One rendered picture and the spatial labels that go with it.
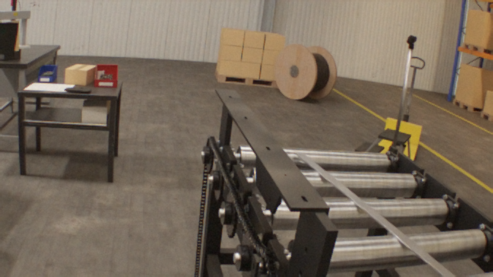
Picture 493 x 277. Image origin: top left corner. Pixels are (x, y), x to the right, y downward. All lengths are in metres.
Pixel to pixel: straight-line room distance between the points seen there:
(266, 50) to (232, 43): 0.68
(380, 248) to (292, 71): 6.85
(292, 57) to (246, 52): 1.09
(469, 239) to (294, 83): 6.72
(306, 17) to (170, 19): 3.51
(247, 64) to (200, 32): 2.89
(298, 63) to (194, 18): 4.12
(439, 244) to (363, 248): 0.32
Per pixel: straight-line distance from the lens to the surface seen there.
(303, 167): 2.20
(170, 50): 11.50
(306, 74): 7.94
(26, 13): 4.66
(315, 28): 12.15
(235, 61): 8.86
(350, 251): 1.40
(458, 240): 1.66
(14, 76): 5.42
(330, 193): 1.96
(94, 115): 3.83
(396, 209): 1.79
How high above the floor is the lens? 1.56
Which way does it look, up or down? 17 degrees down
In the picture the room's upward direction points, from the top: 7 degrees clockwise
